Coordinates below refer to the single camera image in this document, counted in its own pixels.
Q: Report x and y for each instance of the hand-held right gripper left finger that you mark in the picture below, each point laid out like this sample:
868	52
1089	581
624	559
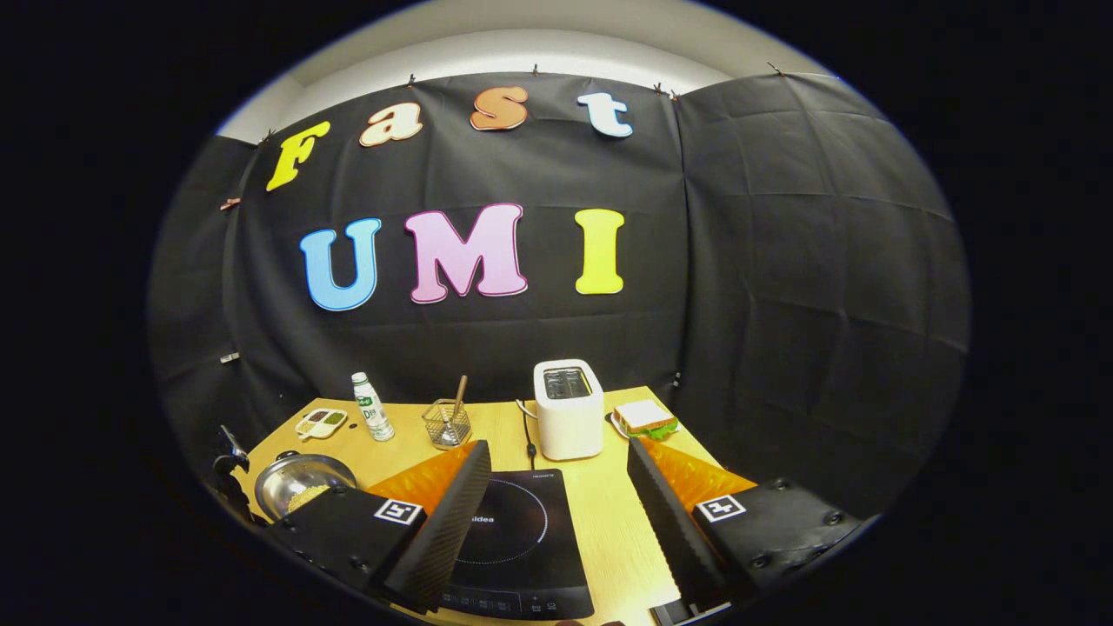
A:
452	513

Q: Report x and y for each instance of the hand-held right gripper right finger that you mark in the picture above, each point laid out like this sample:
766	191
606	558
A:
661	513

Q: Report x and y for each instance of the white drink bottle green cap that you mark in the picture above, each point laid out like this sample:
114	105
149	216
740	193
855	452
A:
374	413

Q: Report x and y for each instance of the black induction cooktop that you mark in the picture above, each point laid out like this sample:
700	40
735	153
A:
530	539

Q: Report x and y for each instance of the small white plate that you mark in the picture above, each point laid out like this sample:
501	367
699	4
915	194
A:
612	423

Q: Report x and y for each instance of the white toaster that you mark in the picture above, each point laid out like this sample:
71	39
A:
569	426

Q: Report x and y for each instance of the sandwich with lettuce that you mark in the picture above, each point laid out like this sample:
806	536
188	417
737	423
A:
643	417

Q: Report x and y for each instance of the white divided tray of beans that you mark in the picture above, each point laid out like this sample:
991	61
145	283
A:
320	423

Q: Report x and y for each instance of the pile of yellow soybeans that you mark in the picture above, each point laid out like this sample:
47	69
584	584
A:
306	498

